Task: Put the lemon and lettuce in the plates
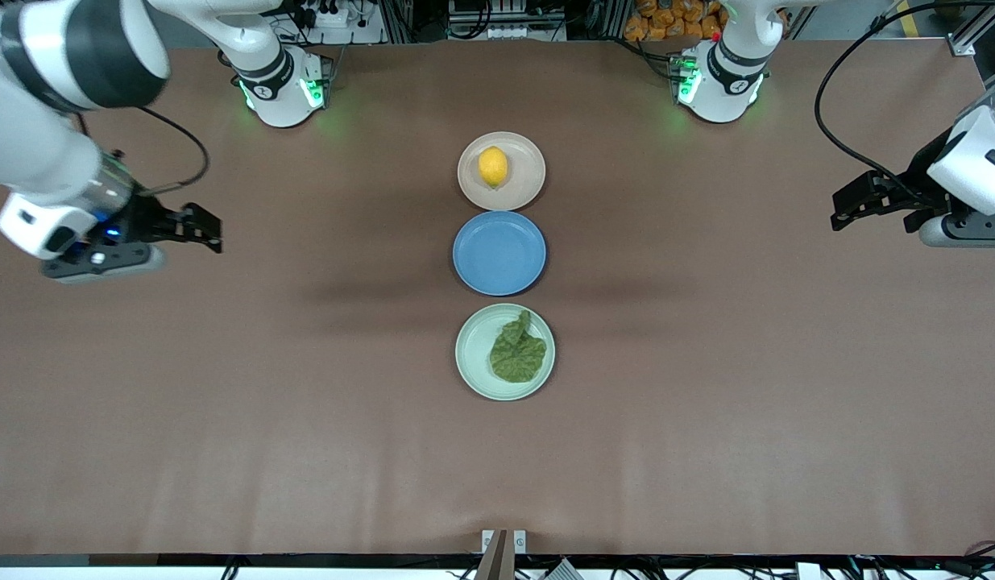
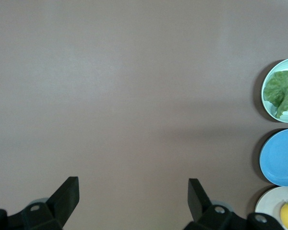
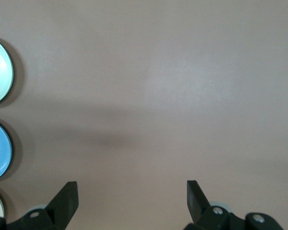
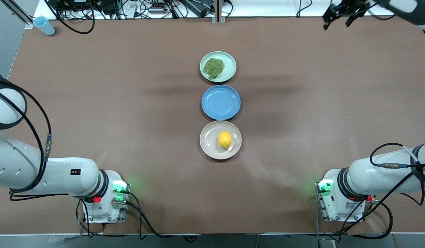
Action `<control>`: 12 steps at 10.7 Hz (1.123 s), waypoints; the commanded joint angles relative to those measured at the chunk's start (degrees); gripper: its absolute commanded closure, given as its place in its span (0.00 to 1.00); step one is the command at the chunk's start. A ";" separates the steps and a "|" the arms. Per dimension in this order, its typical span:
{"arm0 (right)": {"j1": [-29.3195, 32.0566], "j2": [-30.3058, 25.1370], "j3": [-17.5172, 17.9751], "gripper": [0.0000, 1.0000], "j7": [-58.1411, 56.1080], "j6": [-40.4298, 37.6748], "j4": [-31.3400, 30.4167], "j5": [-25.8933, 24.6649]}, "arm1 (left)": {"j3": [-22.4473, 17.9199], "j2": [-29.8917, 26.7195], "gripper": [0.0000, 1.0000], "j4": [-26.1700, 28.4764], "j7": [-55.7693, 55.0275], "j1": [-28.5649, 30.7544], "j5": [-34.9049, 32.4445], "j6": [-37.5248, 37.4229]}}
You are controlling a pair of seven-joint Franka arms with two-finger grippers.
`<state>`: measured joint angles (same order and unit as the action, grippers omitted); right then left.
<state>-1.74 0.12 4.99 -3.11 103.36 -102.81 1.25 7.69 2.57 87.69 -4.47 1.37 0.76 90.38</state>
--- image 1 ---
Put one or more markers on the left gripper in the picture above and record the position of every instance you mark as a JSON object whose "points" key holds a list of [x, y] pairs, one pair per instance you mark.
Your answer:
{"points": [[921, 183]]}

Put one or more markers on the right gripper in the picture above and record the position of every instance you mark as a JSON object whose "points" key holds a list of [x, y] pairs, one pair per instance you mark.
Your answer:
{"points": [[148, 221]]}

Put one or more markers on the yellow lemon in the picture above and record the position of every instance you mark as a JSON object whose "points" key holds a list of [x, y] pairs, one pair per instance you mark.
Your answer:
{"points": [[493, 167]]}

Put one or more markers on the green lettuce leaf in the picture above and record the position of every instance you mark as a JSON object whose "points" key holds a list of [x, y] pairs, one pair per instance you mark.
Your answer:
{"points": [[517, 354]]}

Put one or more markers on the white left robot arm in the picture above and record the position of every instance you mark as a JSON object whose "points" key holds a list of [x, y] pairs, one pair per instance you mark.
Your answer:
{"points": [[727, 80]]}

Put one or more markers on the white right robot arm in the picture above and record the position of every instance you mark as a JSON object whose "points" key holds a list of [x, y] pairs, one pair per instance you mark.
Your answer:
{"points": [[86, 48]]}

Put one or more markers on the white power strip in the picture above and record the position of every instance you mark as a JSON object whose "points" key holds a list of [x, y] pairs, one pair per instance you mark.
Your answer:
{"points": [[336, 20]]}

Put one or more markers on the orange snack bag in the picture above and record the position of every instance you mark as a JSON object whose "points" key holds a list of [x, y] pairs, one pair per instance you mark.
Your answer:
{"points": [[666, 20]]}

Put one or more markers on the blue plate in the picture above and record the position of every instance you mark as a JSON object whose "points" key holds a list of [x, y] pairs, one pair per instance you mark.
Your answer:
{"points": [[499, 253]]}

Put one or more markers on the pale green plate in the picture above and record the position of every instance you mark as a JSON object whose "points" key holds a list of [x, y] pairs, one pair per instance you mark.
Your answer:
{"points": [[473, 354]]}

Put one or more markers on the beige plate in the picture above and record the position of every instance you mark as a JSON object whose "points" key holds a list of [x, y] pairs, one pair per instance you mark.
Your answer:
{"points": [[525, 173]]}

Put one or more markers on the brown pole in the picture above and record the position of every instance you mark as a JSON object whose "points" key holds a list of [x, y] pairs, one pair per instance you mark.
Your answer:
{"points": [[495, 560]]}

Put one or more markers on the grey mounting bracket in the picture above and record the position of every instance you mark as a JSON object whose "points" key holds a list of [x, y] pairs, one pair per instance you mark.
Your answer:
{"points": [[520, 541]]}

